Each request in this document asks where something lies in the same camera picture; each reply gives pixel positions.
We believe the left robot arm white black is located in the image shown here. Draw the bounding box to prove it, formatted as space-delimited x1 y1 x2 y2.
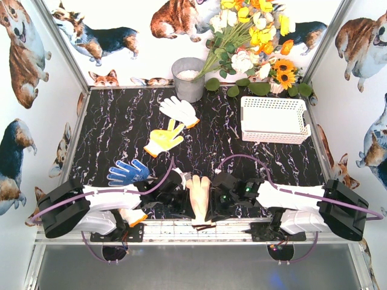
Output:
30 169 195 240

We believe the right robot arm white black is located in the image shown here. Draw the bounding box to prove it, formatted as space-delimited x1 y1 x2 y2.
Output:
205 172 369 242

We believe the white perforated storage basket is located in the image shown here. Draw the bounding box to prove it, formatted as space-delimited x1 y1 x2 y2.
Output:
241 96 311 145

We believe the yellow coated glove lower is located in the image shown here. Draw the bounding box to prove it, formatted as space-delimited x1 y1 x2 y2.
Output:
119 208 148 228

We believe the yellow coated glove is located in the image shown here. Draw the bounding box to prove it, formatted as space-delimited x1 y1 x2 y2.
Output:
119 208 148 228
144 119 184 158

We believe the blue dotted glove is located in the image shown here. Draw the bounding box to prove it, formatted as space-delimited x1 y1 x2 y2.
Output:
107 159 150 187

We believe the yellow coated glove upper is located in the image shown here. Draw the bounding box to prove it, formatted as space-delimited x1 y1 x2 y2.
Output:
144 119 184 158

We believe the white glove orange cuff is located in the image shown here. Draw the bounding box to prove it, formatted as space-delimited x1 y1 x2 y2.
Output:
160 96 200 129

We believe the grey metal bucket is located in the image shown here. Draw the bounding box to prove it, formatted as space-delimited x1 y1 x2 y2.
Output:
171 57 205 103

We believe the artificial flower bouquet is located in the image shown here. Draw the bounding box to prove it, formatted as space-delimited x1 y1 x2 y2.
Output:
193 0 314 98

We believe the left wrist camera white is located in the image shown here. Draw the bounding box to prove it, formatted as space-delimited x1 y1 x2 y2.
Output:
172 167 192 190

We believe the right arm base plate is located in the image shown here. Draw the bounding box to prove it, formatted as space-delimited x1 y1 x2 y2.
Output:
246 223 307 242

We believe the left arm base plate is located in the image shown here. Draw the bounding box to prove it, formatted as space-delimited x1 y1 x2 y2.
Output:
90 223 145 242

